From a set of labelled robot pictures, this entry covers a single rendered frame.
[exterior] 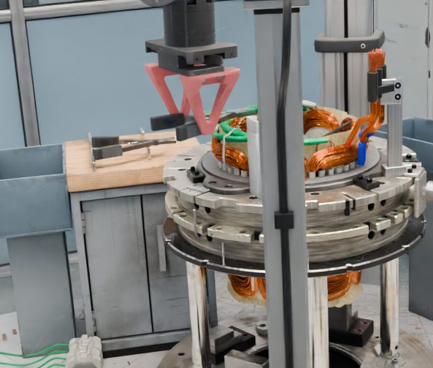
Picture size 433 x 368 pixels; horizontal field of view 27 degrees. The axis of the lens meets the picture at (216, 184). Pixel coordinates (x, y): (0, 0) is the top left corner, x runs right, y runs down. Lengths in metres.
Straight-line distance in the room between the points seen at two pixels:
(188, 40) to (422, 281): 0.61
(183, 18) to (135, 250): 0.43
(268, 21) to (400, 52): 2.93
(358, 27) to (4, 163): 0.62
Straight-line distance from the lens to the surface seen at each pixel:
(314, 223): 1.02
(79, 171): 1.28
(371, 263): 1.05
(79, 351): 1.33
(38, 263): 1.35
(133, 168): 1.27
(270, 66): 0.60
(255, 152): 1.01
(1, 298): 3.58
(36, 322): 1.38
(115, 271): 1.33
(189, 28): 1.01
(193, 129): 1.02
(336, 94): 1.58
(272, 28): 0.60
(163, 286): 1.35
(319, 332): 1.08
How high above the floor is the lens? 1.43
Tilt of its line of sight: 18 degrees down
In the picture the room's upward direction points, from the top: 3 degrees counter-clockwise
